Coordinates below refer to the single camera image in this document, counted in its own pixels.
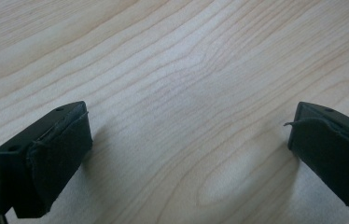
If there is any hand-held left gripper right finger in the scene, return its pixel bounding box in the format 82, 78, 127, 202
284, 101, 349, 219

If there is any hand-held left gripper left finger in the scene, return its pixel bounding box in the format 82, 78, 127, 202
0, 100, 93, 219

